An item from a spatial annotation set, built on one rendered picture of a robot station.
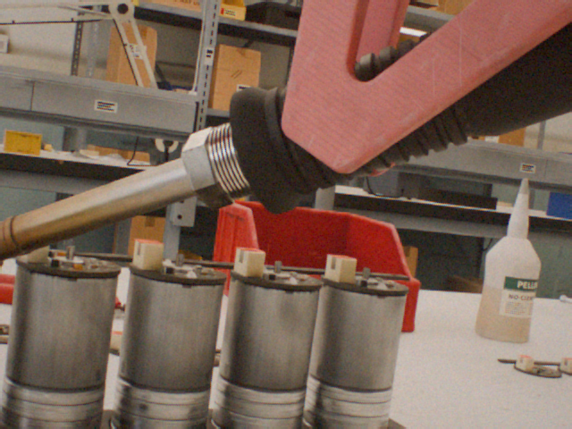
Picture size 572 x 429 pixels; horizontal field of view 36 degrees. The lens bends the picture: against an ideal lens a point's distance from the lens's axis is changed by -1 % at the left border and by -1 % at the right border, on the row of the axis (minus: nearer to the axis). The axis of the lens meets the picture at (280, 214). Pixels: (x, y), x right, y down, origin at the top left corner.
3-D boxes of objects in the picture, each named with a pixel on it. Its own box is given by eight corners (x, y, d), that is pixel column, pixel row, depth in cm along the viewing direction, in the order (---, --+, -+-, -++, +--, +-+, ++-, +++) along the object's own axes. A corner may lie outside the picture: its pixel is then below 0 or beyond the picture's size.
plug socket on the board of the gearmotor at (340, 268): (361, 284, 24) (365, 260, 24) (335, 282, 24) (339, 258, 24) (347, 279, 25) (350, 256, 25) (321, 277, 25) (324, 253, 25)
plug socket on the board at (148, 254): (171, 272, 22) (174, 245, 22) (138, 270, 22) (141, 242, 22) (160, 266, 23) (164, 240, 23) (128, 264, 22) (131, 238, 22)
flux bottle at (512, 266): (523, 345, 53) (549, 181, 52) (468, 334, 54) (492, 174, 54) (533, 338, 56) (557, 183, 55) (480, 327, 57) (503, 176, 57)
